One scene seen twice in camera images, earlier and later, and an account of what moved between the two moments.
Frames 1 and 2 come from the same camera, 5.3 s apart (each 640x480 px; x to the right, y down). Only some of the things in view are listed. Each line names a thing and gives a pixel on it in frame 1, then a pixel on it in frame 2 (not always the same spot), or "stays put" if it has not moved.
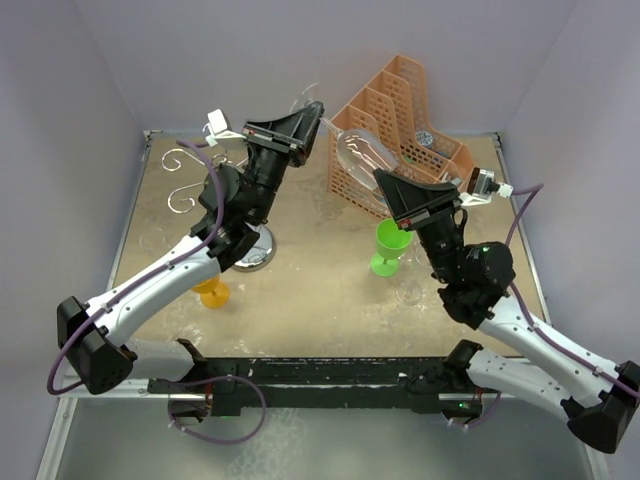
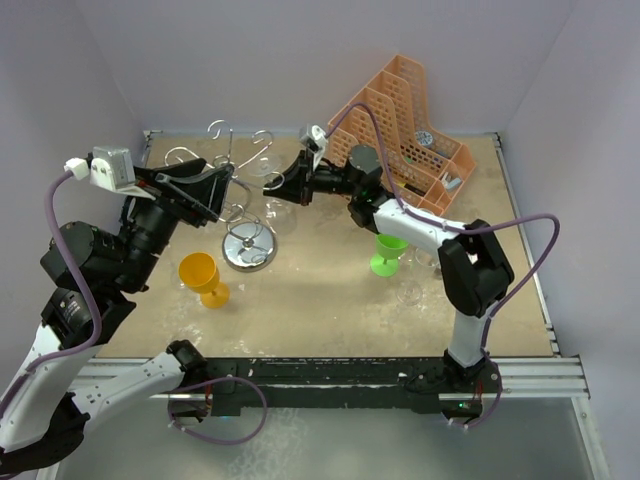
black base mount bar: [389, 385] stays put
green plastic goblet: [391, 245] stays put
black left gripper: [291, 133] → [194, 193]
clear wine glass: [361, 151] → [279, 213]
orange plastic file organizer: [393, 110] stays put
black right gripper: [413, 204] → [294, 182]
